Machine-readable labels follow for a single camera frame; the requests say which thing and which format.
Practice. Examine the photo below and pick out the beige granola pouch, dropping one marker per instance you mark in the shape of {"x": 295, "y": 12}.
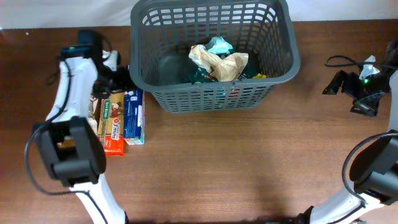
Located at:
{"x": 92, "y": 114}

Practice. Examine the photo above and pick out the blue tissue pack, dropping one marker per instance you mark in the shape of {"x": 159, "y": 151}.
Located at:
{"x": 134, "y": 118}

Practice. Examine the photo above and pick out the green Nescafe coffee bag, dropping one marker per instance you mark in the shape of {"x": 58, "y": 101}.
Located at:
{"x": 200, "y": 75}

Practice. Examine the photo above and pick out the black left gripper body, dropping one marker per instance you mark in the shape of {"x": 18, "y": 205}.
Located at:
{"x": 119, "y": 80}

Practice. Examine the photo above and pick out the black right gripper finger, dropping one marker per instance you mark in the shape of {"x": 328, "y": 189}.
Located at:
{"x": 335, "y": 84}
{"x": 368, "y": 105}

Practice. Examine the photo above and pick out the grey plastic basket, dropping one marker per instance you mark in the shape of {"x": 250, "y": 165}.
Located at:
{"x": 163, "y": 32}

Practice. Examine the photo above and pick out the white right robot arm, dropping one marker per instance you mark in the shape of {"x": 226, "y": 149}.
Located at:
{"x": 369, "y": 172}

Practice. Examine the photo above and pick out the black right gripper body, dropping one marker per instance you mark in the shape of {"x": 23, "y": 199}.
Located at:
{"x": 366, "y": 86}

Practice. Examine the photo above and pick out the San Remo spaghetti pack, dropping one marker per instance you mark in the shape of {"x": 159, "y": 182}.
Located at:
{"x": 111, "y": 124}

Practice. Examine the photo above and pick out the beige paper pouch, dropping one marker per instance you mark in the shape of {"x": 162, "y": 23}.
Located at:
{"x": 223, "y": 69}

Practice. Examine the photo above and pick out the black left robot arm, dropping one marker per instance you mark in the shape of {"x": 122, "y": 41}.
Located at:
{"x": 70, "y": 150}

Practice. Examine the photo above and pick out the small mint green packet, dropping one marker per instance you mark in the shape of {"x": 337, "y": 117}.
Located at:
{"x": 217, "y": 45}

